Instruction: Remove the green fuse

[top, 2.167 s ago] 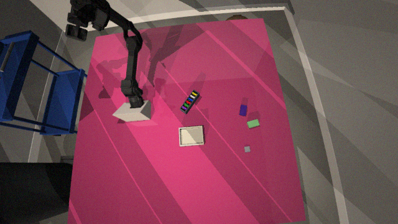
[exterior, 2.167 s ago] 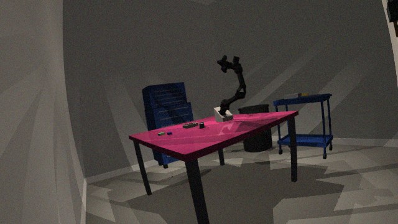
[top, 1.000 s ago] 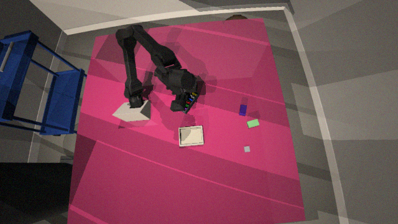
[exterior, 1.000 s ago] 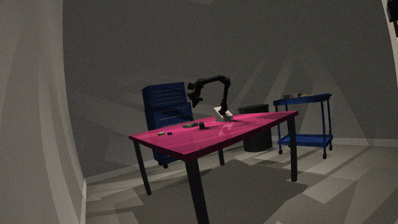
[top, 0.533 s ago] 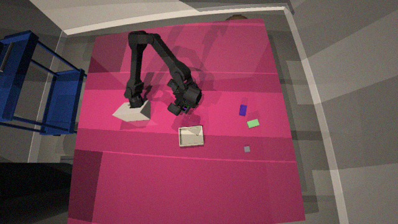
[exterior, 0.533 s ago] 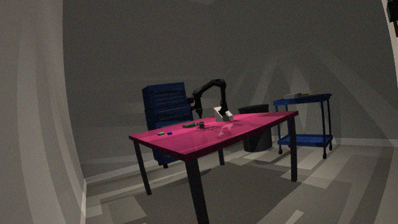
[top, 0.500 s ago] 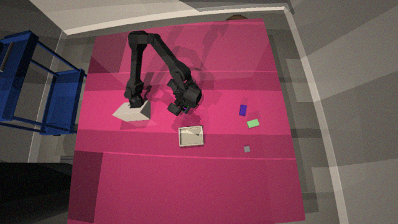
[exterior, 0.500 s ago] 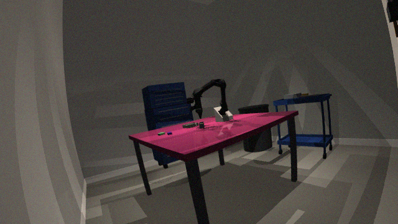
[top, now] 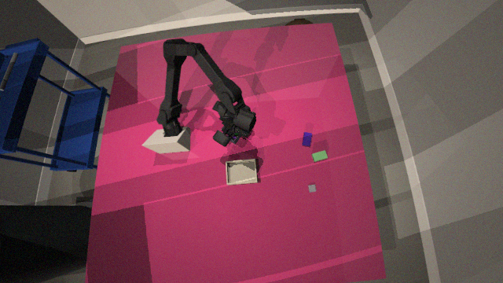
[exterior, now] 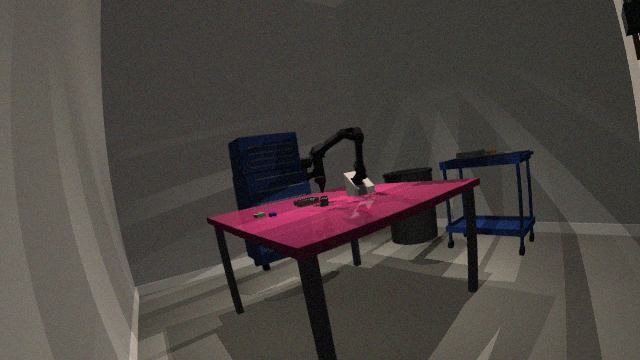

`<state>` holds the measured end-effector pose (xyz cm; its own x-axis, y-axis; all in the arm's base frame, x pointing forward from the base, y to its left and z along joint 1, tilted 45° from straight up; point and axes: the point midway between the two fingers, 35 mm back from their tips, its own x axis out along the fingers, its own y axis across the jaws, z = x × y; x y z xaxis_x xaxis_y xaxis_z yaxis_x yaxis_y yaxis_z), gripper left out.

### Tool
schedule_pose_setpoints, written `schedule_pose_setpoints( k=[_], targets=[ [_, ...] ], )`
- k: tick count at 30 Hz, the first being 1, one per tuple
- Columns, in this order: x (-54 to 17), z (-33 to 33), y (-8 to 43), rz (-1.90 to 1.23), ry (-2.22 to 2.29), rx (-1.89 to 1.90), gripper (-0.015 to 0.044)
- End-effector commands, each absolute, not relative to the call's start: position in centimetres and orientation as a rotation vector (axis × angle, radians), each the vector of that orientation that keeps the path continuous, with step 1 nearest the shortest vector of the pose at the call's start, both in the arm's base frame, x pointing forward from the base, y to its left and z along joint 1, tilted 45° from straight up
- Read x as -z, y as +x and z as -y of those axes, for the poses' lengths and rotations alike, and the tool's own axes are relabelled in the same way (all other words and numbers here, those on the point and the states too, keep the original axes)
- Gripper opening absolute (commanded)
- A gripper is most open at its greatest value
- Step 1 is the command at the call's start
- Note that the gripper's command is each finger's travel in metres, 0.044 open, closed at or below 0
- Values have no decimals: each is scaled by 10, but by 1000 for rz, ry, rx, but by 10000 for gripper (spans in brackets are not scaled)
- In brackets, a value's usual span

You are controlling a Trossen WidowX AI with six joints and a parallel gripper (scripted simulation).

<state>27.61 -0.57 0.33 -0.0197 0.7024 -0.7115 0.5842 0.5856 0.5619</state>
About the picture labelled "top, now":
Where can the green rectangular block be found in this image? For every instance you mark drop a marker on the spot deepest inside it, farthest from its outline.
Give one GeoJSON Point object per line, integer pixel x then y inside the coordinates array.
{"type": "Point", "coordinates": [319, 156]}

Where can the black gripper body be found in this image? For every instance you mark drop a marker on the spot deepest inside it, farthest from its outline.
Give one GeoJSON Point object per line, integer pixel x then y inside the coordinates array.
{"type": "Point", "coordinates": [222, 138]}

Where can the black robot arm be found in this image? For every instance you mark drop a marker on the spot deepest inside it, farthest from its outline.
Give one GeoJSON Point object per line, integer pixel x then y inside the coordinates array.
{"type": "Point", "coordinates": [175, 52]}

